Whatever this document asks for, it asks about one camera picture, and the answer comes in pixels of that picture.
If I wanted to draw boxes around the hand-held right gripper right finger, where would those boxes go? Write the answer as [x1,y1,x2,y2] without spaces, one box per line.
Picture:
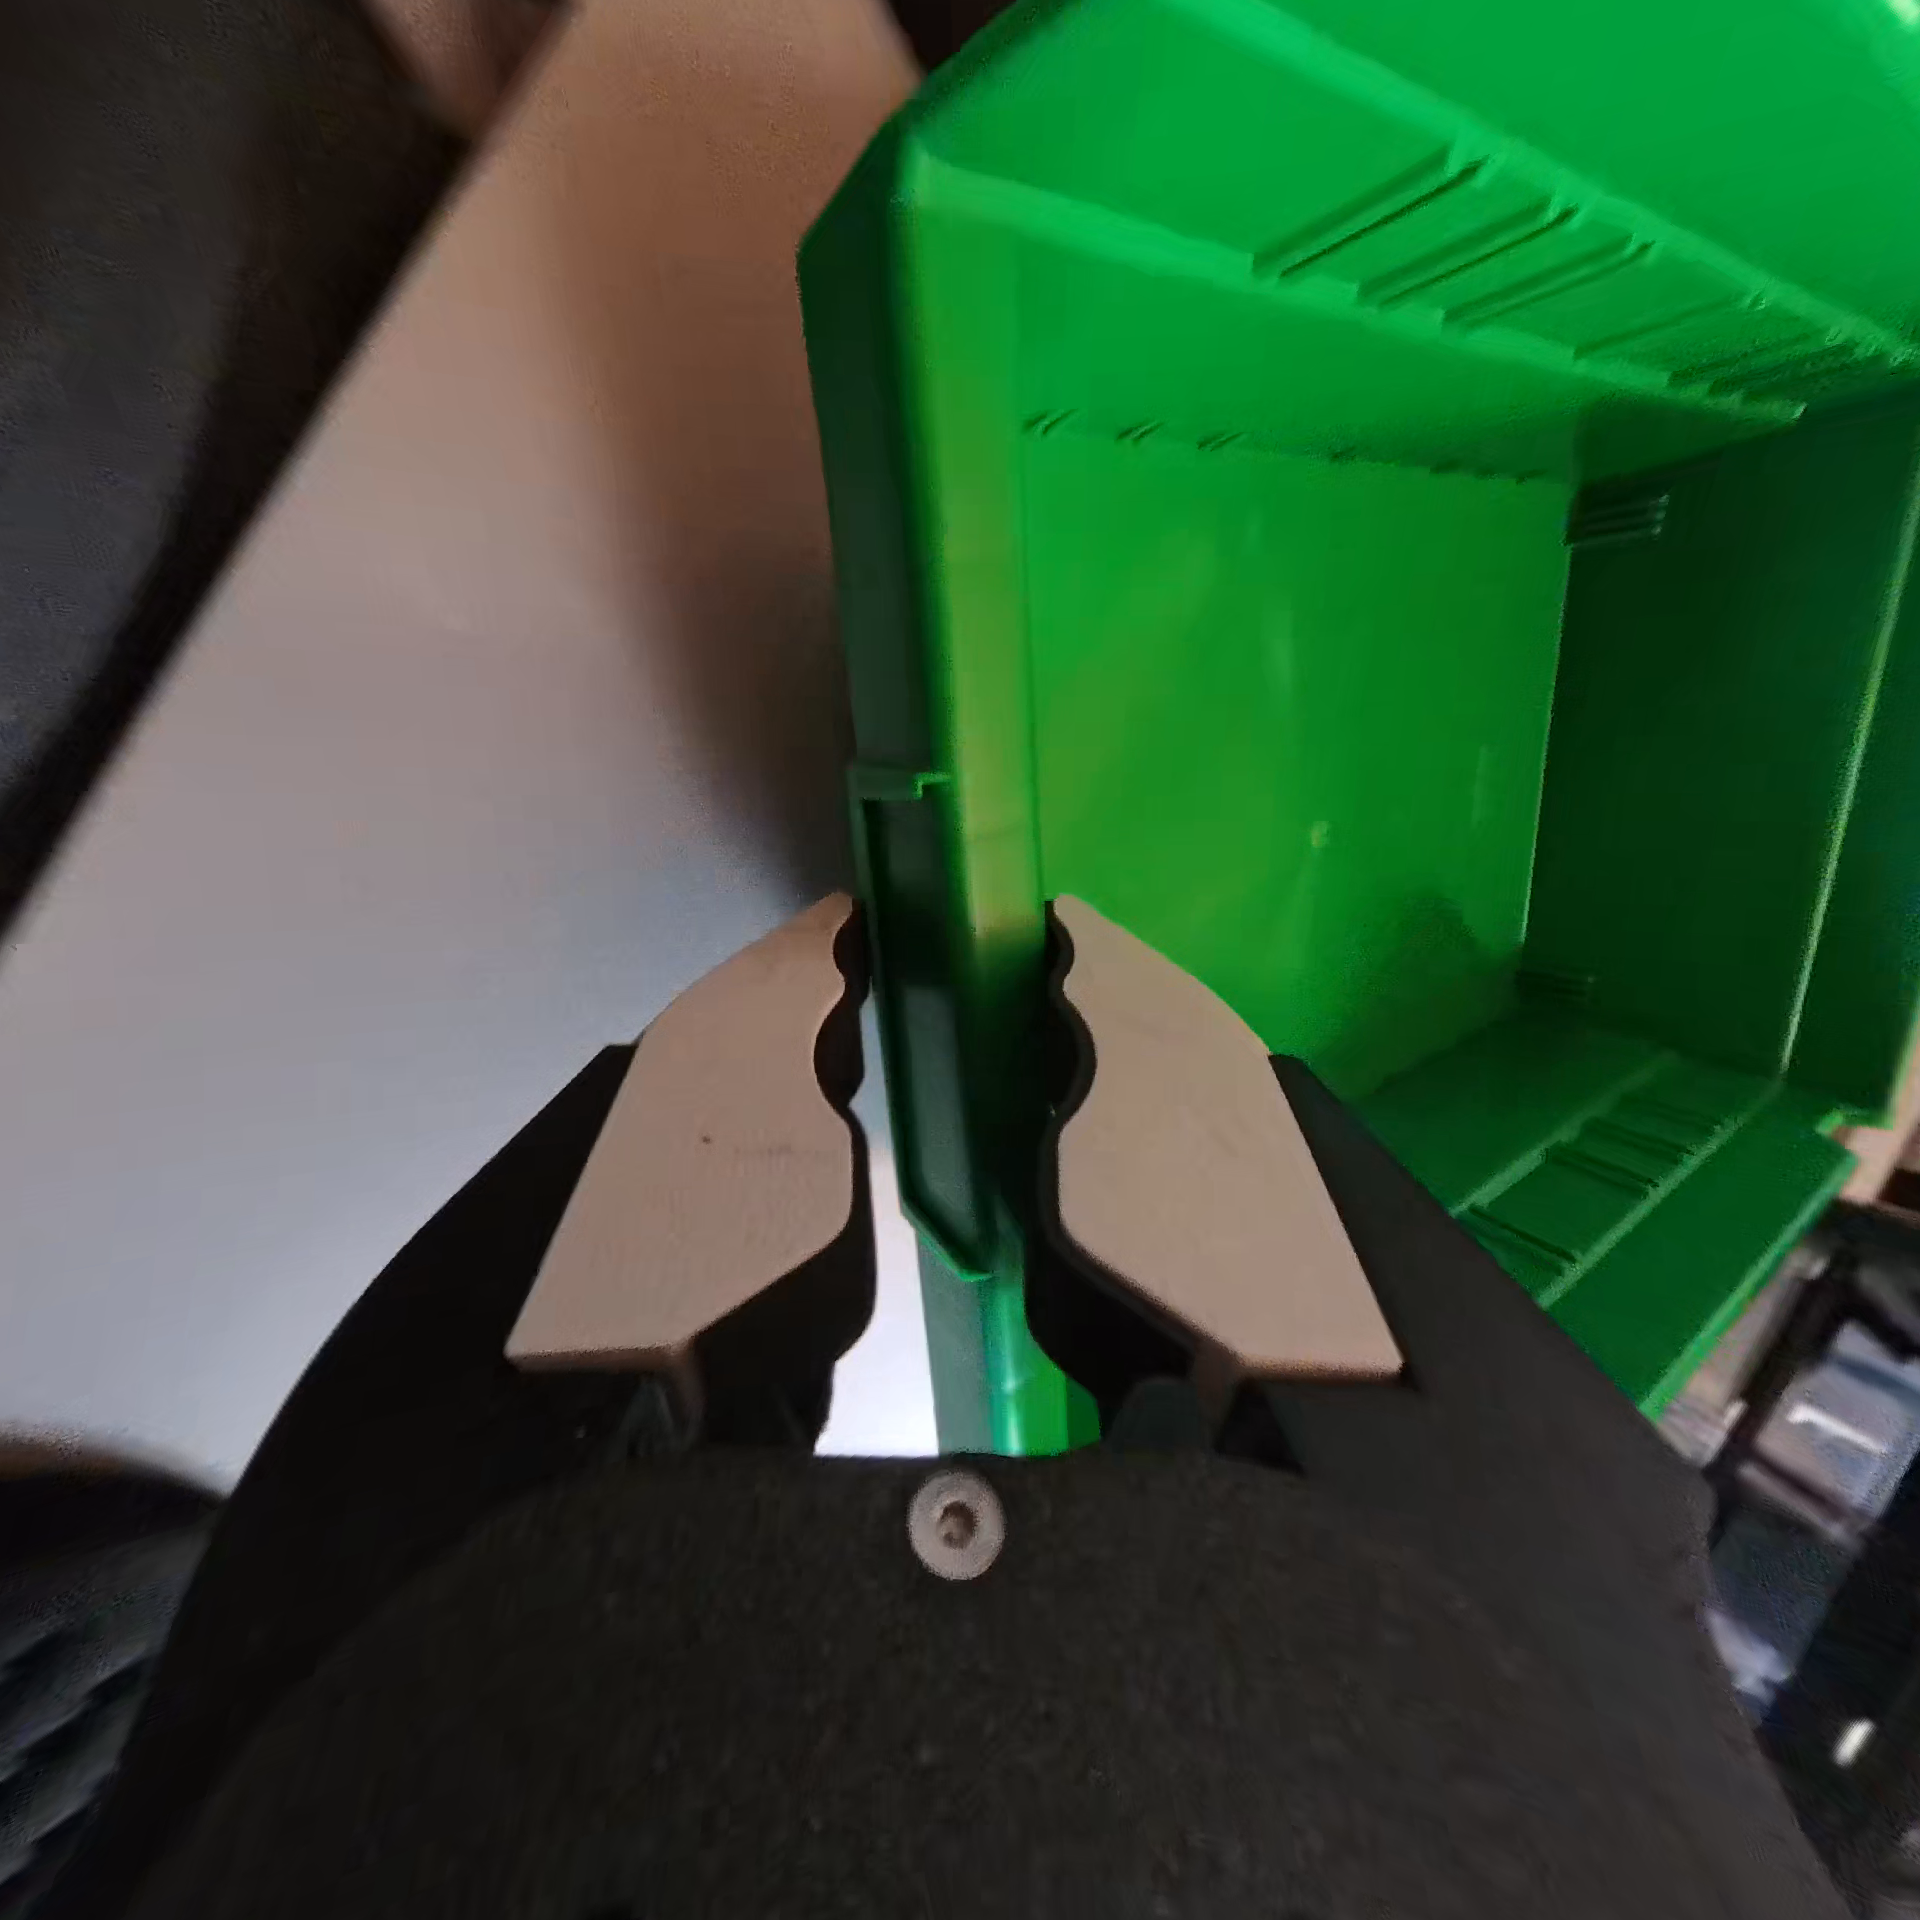
[1032,894,1411,1429]

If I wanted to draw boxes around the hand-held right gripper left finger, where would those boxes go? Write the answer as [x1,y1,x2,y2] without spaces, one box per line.
[502,894,882,1420]

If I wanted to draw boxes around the green plastic bin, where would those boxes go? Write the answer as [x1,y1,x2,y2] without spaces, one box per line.
[792,0,1920,1460]

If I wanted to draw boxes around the pale desk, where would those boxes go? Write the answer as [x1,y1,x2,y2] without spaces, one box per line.
[0,0,943,1486]

